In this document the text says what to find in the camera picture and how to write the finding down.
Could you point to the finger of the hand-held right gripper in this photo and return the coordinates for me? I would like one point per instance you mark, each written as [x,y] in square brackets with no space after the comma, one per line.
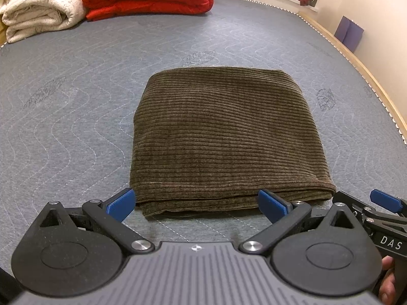
[346,198]
[384,200]

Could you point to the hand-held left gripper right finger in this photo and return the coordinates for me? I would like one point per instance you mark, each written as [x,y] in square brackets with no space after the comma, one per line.
[272,206]

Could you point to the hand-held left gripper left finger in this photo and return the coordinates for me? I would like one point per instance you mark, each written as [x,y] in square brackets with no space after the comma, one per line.
[122,205]

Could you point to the person's right hand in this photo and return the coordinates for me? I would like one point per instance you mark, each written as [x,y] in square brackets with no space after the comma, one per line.
[388,279]

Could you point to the grey quilted mattress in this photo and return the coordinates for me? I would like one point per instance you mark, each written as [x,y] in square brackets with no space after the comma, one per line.
[79,117]

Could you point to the purple folded card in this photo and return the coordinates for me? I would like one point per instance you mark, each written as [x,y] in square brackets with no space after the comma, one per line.
[349,33]

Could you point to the cream folded blanket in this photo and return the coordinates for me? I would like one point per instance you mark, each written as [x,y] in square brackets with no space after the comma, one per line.
[35,9]

